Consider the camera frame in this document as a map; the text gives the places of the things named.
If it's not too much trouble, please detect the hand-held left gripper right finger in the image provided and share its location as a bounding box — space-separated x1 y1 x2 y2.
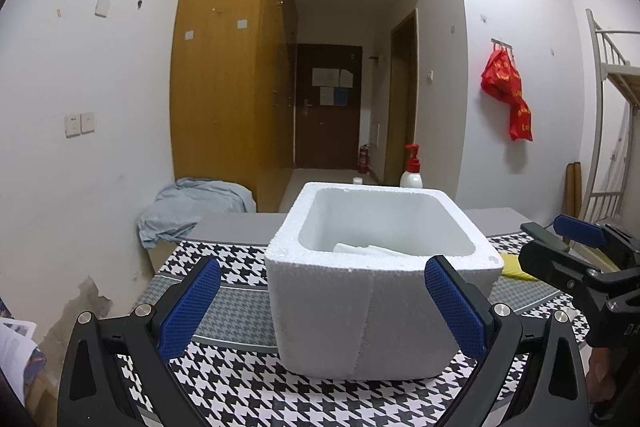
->
424 254 591 427

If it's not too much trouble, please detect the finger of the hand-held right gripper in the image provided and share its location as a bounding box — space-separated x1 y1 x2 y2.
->
517 222 603 304
553 214 609 249

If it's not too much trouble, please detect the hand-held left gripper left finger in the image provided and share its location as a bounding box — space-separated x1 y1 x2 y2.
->
56 256 222 427

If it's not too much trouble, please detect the white tissue pack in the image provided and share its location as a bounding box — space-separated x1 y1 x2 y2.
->
334 241 401 258

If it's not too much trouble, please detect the white foam box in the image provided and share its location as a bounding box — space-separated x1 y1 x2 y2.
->
264 181 505 380

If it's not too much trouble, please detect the person's right hand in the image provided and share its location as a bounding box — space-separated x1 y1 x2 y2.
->
586 347 618 426

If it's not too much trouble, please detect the yellow cloth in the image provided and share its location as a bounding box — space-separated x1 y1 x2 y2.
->
500 253 538 282

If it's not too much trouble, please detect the houndstooth table cloth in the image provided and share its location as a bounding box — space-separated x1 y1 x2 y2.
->
100 227 601 427

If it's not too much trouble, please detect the grey-blue cloth pile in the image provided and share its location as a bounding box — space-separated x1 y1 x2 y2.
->
137 178 257 250

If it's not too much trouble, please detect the red plastic bag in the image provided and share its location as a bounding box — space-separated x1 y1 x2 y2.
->
481 52 523 100
509 94 534 142

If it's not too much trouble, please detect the white lotion bottle red pump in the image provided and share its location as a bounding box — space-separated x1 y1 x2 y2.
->
399 143 424 188

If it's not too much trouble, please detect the wooden bunk board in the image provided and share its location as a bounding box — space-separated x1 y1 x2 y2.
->
605 69 640 110

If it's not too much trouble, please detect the stack of papers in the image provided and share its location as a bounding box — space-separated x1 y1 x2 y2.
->
0 319 40 404

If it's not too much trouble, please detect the wooden wardrobe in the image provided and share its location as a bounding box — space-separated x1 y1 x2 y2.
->
170 0 300 214

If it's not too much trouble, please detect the dark brown door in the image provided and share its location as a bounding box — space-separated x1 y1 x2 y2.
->
295 44 362 170

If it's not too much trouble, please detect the white metal bunk bed frame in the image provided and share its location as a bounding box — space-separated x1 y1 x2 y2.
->
580 8 640 228

